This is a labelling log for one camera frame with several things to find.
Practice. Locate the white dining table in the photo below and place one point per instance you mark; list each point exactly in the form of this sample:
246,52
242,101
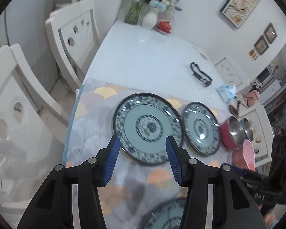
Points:
134,57

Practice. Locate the white chair far right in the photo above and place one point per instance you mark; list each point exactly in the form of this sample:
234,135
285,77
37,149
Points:
232,73

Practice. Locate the pink ceramic bowl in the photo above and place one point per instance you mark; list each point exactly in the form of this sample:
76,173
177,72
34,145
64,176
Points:
244,157

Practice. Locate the white chair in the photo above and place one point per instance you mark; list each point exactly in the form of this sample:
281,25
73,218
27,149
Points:
262,132
28,149
74,39
232,73

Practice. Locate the blue steel bowl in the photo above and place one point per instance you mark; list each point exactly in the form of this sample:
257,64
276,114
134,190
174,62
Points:
247,129

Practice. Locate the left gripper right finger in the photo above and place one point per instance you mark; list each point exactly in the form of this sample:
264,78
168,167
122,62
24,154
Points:
233,205

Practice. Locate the red steel bowl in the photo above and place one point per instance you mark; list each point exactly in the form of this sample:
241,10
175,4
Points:
232,134

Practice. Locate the small framed picture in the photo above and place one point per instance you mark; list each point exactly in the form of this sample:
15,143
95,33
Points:
261,45
270,33

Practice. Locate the white chair near left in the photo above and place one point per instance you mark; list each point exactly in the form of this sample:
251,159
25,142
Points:
28,149

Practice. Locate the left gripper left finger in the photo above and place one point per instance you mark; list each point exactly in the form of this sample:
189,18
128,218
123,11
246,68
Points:
51,207

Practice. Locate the blue patterned plate two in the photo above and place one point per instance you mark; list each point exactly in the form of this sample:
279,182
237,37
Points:
201,129

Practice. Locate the green glass vase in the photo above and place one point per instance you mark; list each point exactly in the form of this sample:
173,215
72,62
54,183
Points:
134,12

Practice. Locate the small framed picture upper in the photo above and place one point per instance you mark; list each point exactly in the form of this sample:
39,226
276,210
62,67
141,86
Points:
270,33

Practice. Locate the blue tissue pack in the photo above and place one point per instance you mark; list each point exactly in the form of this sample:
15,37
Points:
227,93

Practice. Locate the small framed picture lower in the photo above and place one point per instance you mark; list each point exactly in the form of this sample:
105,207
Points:
261,45

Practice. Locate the white chair near right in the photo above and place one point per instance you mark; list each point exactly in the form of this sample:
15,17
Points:
262,132

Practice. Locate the blue patterned plate one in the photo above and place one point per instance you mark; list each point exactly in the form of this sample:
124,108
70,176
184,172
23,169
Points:
163,214

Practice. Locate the large framed picture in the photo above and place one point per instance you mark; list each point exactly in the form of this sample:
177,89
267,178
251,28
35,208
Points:
237,11

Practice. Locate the blue patterned plate three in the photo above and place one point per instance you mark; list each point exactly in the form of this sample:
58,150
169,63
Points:
143,121

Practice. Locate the fan pattern table mat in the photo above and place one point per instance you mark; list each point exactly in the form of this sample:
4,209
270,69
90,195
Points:
136,190

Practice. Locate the white chair far left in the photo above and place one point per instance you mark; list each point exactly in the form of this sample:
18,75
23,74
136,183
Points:
74,39

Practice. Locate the white flower vase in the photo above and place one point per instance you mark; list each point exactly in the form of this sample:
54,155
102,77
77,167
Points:
150,19

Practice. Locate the red lidded dish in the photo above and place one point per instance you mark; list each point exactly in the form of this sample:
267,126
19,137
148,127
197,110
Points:
164,27

